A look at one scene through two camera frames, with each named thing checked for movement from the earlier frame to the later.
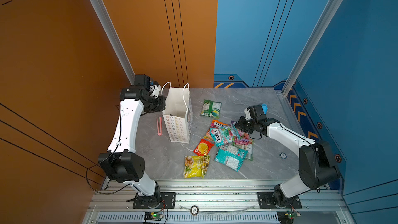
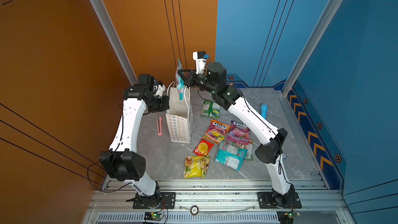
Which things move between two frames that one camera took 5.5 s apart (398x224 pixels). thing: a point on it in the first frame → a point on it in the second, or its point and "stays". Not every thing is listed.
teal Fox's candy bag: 224,135 → 180,80
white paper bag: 178,113 stays
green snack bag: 211,108 stays
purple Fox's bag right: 237,135 stays
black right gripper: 239,124 → 190,80
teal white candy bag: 230,156 stays
